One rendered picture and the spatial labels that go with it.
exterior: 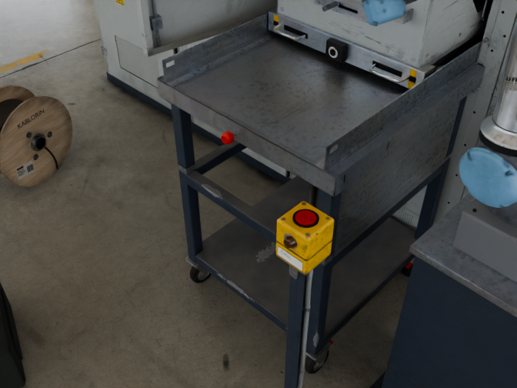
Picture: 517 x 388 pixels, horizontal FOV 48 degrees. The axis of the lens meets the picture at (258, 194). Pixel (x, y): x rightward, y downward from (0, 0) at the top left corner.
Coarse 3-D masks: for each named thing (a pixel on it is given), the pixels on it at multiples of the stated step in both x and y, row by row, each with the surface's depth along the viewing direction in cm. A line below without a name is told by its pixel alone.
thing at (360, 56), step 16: (272, 16) 174; (288, 16) 171; (288, 32) 173; (304, 32) 168; (320, 32) 164; (320, 48) 167; (352, 48) 158; (368, 48) 156; (352, 64) 161; (368, 64) 157; (384, 64) 153; (400, 64) 150; (416, 80) 149
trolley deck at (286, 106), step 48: (288, 48) 173; (192, 96) 152; (240, 96) 152; (288, 96) 152; (336, 96) 152; (384, 96) 152; (432, 96) 152; (288, 144) 136; (384, 144) 137; (336, 192) 130
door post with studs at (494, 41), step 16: (496, 0) 153; (512, 0) 150; (496, 16) 155; (512, 16) 152; (496, 32) 157; (496, 48) 159; (496, 64) 161; (480, 96) 169; (480, 112) 172; (464, 144) 181; (448, 208) 198
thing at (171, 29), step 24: (144, 0) 160; (168, 0) 168; (192, 0) 172; (216, 0) 177; (240, 0) 183; (264, 0) 188; (144, 24) 164; (168, 24) 172; (192, 24) 177; (216, 24) 182; (240, 24) 184; (144, 48) 170; (168, 48) 173
